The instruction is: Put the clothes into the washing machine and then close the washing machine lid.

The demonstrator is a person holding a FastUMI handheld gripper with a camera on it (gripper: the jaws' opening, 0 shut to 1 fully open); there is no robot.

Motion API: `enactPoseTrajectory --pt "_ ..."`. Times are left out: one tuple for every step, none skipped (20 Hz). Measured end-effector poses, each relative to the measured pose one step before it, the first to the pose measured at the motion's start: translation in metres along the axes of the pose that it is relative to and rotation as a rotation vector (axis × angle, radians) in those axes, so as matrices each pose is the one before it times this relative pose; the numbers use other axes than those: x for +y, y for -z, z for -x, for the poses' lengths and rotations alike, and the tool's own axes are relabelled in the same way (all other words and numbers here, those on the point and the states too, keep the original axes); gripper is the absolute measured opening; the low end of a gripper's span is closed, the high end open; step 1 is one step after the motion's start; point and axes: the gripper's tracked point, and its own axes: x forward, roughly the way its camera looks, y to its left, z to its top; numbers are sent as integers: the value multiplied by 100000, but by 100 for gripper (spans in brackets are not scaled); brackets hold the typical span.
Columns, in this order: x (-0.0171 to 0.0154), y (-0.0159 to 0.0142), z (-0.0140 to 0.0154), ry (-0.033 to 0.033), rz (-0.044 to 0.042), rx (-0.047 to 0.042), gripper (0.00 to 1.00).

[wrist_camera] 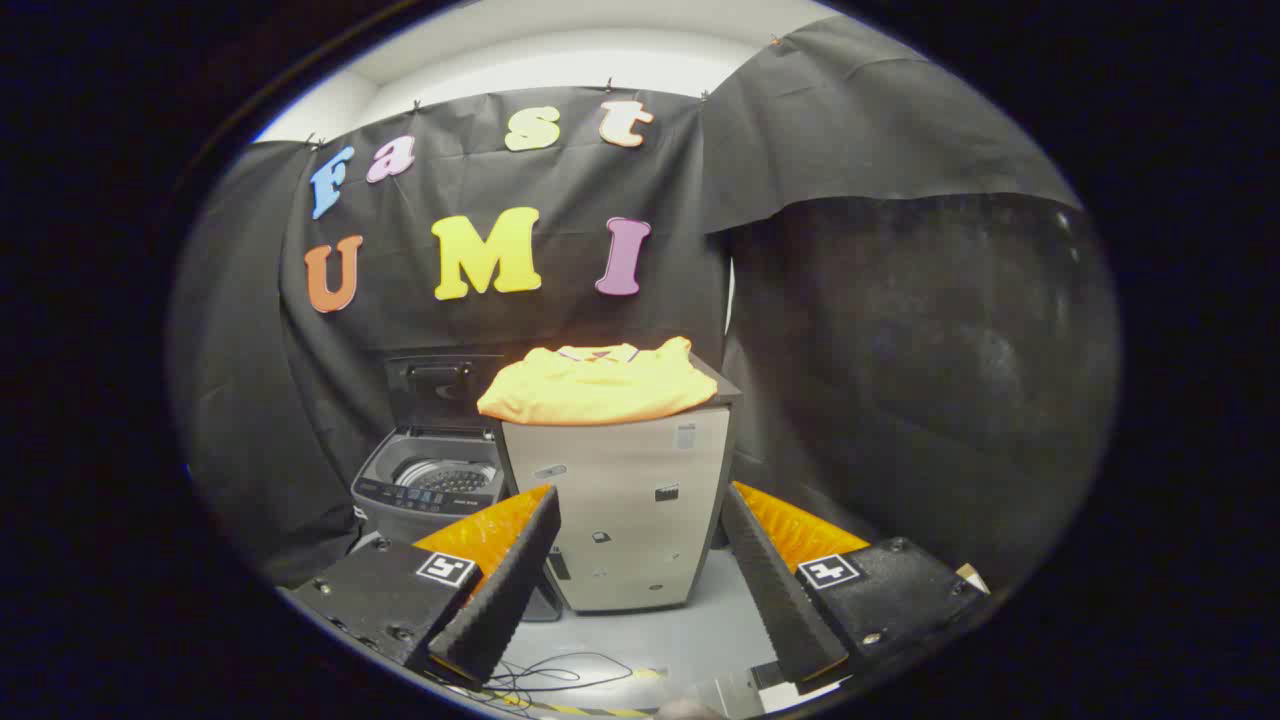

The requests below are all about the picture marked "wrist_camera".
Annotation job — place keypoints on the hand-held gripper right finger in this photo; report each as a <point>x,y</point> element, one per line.
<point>775,590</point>

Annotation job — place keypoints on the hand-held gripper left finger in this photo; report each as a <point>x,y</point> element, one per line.
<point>505,590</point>

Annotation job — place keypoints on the grey washing machine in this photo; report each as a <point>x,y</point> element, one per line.
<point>425,492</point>

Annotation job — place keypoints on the orange shirt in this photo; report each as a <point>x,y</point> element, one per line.
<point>600,385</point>

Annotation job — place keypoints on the grey cabinet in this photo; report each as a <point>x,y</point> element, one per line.
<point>630,510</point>

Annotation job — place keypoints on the black backdrop cloth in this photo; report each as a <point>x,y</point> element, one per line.
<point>880,330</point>

